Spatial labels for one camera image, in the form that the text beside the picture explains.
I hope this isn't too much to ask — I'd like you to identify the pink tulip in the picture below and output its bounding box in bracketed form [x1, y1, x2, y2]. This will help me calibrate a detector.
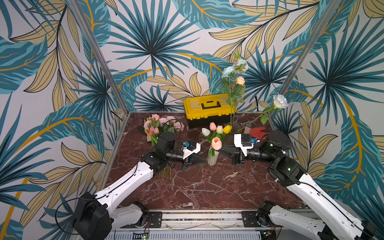
[208, 137, 222, 153]
[146, 127, 160, 146]

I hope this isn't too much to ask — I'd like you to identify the white rose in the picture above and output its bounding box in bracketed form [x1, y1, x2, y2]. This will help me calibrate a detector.
[235, 94, 289, 134]

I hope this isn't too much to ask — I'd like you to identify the large pink rose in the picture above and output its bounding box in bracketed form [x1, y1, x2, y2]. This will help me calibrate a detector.
[149, 114, 161, 129]

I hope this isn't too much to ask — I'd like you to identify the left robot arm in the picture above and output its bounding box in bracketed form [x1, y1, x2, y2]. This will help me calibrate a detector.
[72, 132, 205, 240]

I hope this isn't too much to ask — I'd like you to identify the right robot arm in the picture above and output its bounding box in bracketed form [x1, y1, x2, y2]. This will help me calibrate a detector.
[221, 131, 376, 240]

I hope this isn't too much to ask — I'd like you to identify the white ribbed vase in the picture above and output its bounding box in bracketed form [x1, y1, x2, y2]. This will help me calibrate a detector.
[207, 149, 220, 166]

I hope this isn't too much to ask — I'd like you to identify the red work glove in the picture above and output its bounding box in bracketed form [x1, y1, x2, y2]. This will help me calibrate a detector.
[243, 127, 268, 140]

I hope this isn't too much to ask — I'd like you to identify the tulip bouquet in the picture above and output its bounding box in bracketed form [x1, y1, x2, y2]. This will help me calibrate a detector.
[201, 122, 233, 144]

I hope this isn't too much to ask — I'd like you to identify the yellow toolbox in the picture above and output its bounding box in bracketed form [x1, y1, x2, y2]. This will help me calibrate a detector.
[184, 94, 237, 128]

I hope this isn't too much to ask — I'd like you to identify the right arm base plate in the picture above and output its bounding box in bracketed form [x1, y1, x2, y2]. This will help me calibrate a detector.
[241, 211, 271, 228]

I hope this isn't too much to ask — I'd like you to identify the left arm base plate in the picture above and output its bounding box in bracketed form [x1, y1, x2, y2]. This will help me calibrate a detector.
[142, 212, 163, 229]

